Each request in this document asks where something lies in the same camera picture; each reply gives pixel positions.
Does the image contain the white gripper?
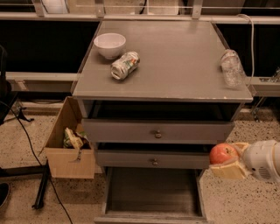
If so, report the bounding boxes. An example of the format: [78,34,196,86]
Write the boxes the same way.
[209,140,277,182]

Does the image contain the red apple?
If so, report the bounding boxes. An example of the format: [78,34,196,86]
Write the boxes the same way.
[209,143,238,165]

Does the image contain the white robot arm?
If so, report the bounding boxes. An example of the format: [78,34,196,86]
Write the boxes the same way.
[209,140,280,183]

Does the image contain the grey drawer cabinet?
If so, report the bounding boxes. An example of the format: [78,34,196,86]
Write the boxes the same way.
[71,20,254,224]

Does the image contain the grey middle drawer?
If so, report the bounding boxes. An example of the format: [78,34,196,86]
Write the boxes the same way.
[95,143,212,169]

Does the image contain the grey drawer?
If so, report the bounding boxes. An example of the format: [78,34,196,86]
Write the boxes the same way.
[81,119,234,144]
[95,143,212,169]
[94,167,214,224]

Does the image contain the grey bottom drawer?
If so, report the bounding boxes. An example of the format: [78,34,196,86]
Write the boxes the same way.
[94,167,214,224]

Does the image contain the grey top drawer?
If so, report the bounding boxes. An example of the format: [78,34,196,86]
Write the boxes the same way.
[81,119,234,144]

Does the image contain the clear plastic water bottle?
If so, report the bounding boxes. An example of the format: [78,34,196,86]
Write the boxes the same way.
[220,49,246,88]

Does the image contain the crushed soda can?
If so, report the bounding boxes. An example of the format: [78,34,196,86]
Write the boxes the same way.
[110,52,140,81]

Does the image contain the snack packets in box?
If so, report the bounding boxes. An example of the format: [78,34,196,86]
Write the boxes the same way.
[63,128,89,149]

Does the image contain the white ceramic bowl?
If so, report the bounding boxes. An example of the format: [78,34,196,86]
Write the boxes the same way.
[94,33,126,60]

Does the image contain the cardboard box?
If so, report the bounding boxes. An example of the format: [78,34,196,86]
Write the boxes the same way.
[44,97,95,179]

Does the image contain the black stand base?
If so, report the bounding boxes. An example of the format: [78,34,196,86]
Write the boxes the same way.
[0,163,50,210]

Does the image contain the white hanging cable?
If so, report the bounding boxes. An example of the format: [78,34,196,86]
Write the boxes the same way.
[236,13,256,86]

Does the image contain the metal railing frame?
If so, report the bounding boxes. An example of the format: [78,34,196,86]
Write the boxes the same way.
[0,0,280,25]

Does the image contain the black floor cable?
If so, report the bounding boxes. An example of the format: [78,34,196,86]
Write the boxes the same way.
[0,100,74,224]

